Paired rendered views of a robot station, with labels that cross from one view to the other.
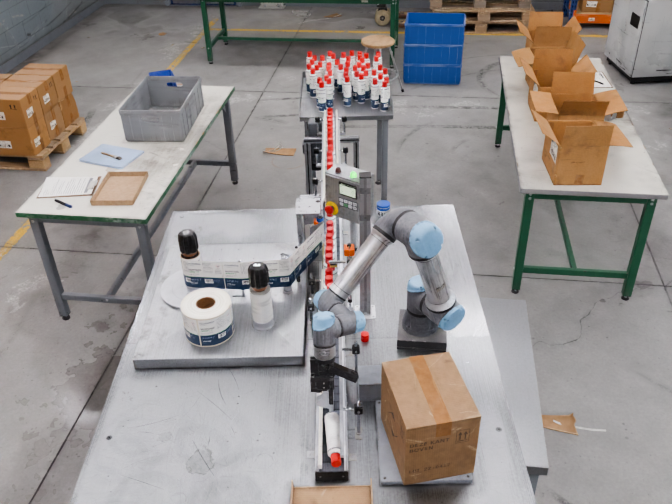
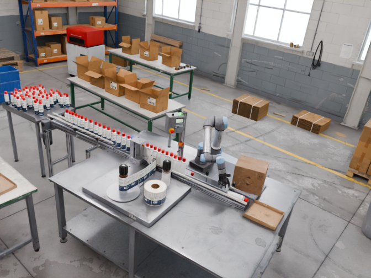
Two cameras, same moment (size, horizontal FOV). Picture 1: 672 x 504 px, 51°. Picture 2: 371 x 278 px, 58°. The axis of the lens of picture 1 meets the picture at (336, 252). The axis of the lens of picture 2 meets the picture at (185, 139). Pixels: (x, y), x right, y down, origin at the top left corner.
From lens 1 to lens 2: 2.67 m
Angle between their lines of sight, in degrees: 52
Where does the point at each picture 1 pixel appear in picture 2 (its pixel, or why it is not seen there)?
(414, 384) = (249, 164)
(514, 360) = (228, 158)
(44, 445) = not seen: outside the picture
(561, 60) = (113, 72)
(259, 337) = (171, 190)
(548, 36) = (93, 65)
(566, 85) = (129, 79)
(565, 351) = not seen: hidden behind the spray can
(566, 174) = (159, 108)
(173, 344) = (152, 210)
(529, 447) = not seen: hidden behind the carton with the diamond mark
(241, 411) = (200, 212)
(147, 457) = (202, 241)
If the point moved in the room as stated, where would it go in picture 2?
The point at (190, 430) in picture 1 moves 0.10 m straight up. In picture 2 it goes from (198, 226) to (199, 217)
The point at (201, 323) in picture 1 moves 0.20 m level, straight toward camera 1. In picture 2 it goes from (163, 192) to (185, 198)
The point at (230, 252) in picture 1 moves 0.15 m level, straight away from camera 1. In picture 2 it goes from (110, 175) to (97, 171)
